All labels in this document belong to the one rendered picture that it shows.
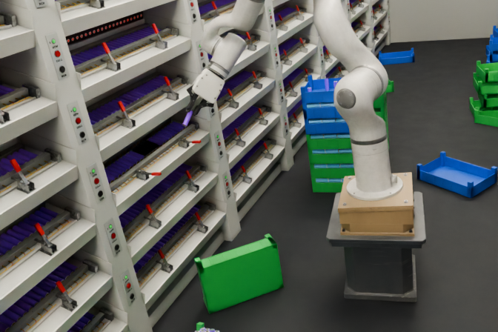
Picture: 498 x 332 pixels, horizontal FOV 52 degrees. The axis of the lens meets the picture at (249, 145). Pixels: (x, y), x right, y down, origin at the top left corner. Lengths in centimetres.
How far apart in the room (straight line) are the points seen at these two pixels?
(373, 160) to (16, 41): 110
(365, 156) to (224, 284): 69
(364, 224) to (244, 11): 82
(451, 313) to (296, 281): 56
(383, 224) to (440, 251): 49
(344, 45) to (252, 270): 87
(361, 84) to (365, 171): 31
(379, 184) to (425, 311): 46
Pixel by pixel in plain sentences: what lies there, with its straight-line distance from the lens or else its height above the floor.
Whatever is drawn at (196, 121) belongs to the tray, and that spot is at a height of 58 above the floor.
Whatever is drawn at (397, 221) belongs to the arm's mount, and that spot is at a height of 33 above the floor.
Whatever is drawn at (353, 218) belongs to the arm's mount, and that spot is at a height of 34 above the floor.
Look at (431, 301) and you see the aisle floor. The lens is 194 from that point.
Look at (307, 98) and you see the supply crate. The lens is 241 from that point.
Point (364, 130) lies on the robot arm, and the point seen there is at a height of 62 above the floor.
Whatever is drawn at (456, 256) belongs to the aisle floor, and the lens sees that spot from 215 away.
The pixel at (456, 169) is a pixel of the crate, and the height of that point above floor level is 0.
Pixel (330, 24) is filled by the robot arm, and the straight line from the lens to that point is 162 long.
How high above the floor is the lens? 126
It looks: 23 degrees down
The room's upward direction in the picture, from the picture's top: 10 degrees counter-clockwise
